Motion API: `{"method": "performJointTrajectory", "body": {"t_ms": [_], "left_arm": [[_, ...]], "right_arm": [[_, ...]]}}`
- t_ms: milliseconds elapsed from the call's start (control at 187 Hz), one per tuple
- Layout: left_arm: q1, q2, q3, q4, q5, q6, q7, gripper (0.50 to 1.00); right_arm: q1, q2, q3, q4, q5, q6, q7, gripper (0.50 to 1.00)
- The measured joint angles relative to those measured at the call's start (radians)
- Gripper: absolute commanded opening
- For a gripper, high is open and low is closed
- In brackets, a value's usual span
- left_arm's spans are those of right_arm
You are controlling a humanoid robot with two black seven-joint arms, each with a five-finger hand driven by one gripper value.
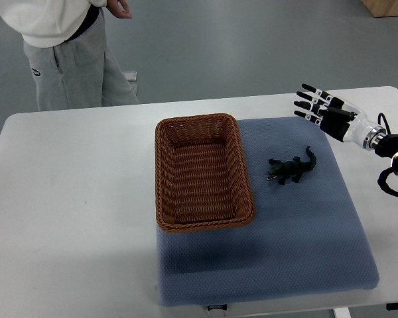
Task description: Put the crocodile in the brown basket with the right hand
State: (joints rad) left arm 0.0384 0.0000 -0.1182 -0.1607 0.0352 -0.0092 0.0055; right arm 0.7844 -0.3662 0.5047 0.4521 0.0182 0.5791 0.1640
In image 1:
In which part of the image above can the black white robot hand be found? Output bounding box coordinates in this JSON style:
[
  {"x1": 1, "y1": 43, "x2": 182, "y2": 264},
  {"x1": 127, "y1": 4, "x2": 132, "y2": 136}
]
[{"x1": 294, "y1": 83, "x2": 387, "y2": 150}]

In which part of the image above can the dark toy crocodile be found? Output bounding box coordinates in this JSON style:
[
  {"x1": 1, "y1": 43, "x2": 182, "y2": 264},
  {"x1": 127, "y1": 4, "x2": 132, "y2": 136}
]
[{"x1": 267, "y1": 146, "x2": 316, "y2": 185}]

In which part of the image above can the brown wicker basket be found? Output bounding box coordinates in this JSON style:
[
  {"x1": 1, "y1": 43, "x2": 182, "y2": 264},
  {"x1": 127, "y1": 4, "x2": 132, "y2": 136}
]
[{"x1": 155, "y1": 113, "x2": 255, "y2": 233}]

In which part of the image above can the wooden box corner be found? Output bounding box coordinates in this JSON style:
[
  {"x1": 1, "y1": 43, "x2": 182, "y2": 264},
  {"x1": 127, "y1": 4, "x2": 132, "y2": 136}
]
[{"x1": 362, "y1": 0, "x2": 398, "y2": 18}]

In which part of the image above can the blue foam cushion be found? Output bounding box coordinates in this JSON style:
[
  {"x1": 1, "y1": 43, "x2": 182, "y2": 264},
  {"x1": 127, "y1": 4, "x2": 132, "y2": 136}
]
[{"x1": 157, "y1": 117, "x2": 379, "y2": 307}]

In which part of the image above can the upper floor socket plate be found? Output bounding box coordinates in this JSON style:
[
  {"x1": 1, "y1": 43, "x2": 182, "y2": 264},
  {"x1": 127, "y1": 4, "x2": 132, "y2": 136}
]
[{"x1": 123, "y1": 71, "x2": 137, "y2": 83}]

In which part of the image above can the standing person in white sweater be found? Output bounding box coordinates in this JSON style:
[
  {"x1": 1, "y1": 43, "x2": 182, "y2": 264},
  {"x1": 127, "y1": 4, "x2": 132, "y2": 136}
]
[{"x1": 0, "y1": 1, "x2": 139, "y2": 111}]

